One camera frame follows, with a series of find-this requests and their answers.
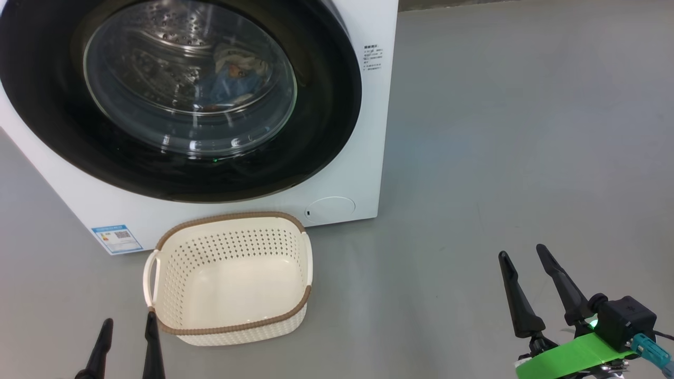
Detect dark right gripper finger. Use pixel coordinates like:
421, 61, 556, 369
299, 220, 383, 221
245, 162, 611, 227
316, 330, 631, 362
498, 251, 547, 338
536, 244, 594, 327

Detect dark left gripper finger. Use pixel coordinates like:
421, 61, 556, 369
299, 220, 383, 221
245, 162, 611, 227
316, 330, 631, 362
142, 311, 166, 379
74, 318, 114, 379

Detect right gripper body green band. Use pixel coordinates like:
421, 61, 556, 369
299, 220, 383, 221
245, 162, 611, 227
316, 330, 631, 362
516, 333, 636, 379

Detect black round glass washer door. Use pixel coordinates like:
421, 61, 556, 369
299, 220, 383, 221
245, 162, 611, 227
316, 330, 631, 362
0, 0, 363, 203

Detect cream white garment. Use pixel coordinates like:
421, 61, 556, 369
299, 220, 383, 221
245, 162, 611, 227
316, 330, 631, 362
213, 43, 269, 69

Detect cream perforated laundry basket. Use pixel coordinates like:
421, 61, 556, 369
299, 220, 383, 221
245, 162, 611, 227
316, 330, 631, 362
143, 212, 314, 347

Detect white front-load washing machine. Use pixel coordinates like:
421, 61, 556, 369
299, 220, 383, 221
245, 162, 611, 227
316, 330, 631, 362
0, 0, 399, 256

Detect blue energy label sticker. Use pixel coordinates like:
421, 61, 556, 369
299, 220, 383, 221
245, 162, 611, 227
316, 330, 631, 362
91, 225, 144, 255

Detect round white filter cover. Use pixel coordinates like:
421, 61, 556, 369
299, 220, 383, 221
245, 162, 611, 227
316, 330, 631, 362
305, 196, 356, 222

